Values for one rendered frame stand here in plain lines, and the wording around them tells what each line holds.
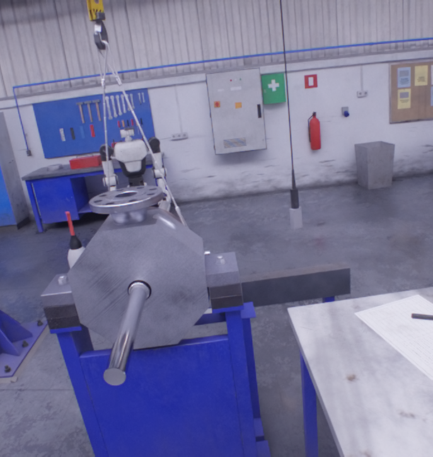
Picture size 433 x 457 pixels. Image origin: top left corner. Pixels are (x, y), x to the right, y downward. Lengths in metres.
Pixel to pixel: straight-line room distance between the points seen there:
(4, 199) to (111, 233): 5.64
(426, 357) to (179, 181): 5.71
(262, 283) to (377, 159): 4.85
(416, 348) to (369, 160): 5.19
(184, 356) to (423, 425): 0.88
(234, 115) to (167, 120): 1.09
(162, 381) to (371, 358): 0.81
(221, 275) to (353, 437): 0.68
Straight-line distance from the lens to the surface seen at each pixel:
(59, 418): 2.84
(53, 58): 7.08
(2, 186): 6.99
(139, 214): 1.46
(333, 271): 2.00
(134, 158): 3.72
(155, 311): 1.55
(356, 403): 1.28
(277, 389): 2.64
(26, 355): 3.50
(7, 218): 7.11
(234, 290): 1.52
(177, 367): 1.71
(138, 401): 1.83
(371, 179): 6.62
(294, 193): 2.36
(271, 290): 1.97
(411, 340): 1.54
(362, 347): 1.49
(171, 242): 1.43
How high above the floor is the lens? 1.74
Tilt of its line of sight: 19 degrees down
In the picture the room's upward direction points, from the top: 7 degrees counter-clockwise
